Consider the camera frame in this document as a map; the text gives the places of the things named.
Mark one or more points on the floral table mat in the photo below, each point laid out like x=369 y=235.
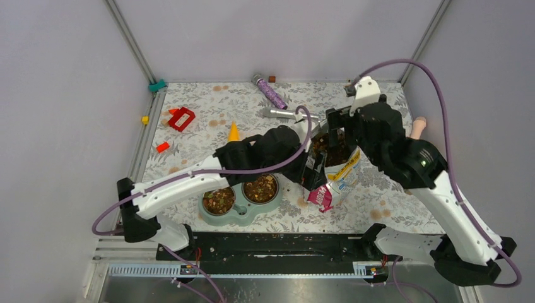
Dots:
x=375 y=199

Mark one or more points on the silver metal microphone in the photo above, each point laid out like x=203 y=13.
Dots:
x=272 y=112

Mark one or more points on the yellow plastic scoop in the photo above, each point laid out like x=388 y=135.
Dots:
x=233 y=133

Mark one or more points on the pink microphone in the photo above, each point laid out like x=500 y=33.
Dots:
x=418 y=126

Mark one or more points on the purple glitter microphone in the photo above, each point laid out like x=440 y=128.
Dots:
x=269 y=92

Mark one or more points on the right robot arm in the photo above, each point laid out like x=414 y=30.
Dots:
x=467 y=253

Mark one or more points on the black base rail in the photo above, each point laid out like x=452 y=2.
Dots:
x=219 y=253

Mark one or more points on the pet food bag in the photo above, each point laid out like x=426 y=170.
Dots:
x=342 y=169

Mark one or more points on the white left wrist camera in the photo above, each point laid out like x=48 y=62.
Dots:
x=301 y=128

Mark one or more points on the red plastic block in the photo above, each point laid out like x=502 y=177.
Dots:
x=181 y=118

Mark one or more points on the teal corner clip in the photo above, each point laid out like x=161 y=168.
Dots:
x=153 y=88

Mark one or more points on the small orange-red block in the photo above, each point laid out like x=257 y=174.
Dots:
x=162 y=147

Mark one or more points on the green double pet bowl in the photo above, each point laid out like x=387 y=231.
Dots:
x=240 y=204

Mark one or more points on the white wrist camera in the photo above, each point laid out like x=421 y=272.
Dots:
x=301 y=128
x=365 y=91

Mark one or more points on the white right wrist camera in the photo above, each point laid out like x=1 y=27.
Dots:
x=365 y=91

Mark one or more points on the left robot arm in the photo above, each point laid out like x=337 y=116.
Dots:
x=282 y=150

